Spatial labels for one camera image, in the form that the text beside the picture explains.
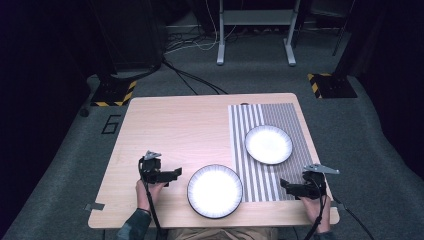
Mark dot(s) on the black base with hazard tape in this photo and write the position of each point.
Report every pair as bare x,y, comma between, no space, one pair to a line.
113,93
333,86

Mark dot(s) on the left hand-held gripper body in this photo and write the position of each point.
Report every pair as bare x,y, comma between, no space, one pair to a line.
151,168

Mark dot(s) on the person's right hand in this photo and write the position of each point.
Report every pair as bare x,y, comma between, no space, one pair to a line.
315,213

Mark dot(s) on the grey striped placemat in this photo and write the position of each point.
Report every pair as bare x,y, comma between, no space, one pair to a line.
253,186

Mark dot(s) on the person's left hand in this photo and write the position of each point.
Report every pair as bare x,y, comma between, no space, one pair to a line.
146,195

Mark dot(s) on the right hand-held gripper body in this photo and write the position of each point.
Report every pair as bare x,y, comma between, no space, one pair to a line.
315,185

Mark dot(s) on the thin black stand leg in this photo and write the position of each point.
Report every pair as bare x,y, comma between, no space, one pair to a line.
341,30

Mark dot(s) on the black stand post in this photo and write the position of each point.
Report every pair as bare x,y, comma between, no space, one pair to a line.
350,40

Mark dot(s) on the white plate with dark rim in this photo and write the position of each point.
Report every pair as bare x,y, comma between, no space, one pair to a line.
215,191
268,144

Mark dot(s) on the white metal stand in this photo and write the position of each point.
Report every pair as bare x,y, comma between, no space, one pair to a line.
256,17

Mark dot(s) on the grey tape tab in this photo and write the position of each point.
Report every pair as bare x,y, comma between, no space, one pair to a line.
95,206
338,205

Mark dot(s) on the large dark cabinet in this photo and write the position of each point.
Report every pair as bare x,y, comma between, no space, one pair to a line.
133,33

